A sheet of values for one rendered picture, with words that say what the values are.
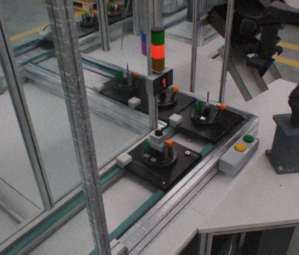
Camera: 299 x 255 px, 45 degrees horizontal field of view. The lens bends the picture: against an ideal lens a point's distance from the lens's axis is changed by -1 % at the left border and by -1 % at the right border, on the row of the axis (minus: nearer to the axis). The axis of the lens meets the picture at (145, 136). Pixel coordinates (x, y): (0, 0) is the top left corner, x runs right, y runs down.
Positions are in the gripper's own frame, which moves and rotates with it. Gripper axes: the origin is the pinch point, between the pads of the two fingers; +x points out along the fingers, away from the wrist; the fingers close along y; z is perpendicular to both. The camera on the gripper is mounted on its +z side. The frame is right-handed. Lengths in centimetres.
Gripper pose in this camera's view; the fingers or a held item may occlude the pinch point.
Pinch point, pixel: (262, 68)
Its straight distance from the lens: 146.7
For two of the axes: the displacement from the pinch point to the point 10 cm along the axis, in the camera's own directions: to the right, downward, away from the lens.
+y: -6.4, 4.8, -6.0
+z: -7.6, -3.8, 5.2
